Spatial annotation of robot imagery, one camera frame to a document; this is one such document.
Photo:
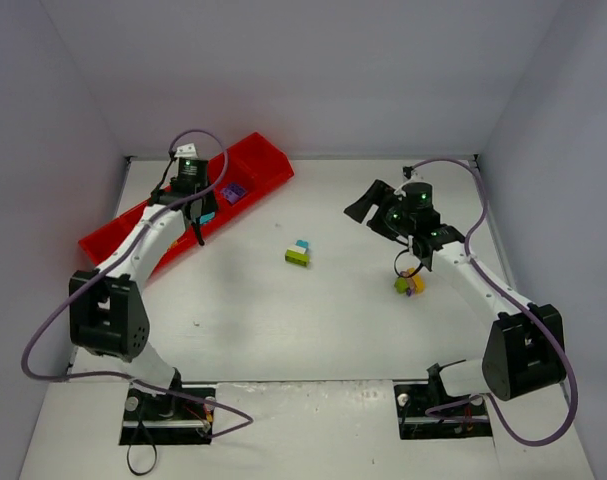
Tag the turquoise lego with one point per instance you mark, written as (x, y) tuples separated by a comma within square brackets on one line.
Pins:
[(207, 218)]

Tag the long green lego brick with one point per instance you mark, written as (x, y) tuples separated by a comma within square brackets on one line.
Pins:
[(297, 258)]

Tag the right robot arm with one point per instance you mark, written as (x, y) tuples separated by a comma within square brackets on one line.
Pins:
[(518, 358)]

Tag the white curved lego brick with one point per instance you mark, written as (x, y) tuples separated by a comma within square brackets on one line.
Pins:
[(298, 249)]

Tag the green lego in pile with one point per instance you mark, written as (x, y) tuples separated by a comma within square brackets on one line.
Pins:
[(401, 285)]

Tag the purple lego brick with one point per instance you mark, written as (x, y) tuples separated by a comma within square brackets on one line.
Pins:
[(233, 193)]

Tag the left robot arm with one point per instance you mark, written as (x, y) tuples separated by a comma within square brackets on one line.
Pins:
[(108, 318)]

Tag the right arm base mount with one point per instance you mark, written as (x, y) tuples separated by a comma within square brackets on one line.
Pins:
[(426, 412)]

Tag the yellow lego in pile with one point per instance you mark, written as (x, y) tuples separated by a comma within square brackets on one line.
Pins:
[(420, 285)]

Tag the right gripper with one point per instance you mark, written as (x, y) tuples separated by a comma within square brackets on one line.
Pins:
[(381, 212)]

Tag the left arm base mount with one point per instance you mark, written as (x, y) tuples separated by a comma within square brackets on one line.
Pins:
[(164, 420)]

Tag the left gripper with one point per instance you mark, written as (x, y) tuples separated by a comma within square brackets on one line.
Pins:
[(201, 208)]

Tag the pink lego in pile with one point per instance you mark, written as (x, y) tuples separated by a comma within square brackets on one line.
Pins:
[(409, 283)]

